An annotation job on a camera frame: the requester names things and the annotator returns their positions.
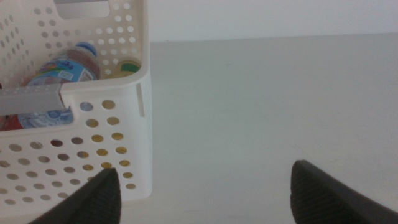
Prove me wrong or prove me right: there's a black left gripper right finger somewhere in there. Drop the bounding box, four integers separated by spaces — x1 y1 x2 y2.
289 159 398 224

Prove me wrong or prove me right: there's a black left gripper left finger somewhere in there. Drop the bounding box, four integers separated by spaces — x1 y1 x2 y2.
27 167 122 224

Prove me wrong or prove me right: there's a red soda can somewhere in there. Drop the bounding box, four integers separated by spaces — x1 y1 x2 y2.
0 114 24 132

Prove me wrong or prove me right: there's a clear water bottle blue cap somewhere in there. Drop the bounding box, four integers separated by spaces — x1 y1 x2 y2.
17 41 101 130

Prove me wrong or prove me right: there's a yellow tea bottle green label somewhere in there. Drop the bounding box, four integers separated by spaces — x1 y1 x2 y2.
81 58 142 190

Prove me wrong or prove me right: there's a white perforated plastic basket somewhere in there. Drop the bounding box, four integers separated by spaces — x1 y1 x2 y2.
0 0 154 219

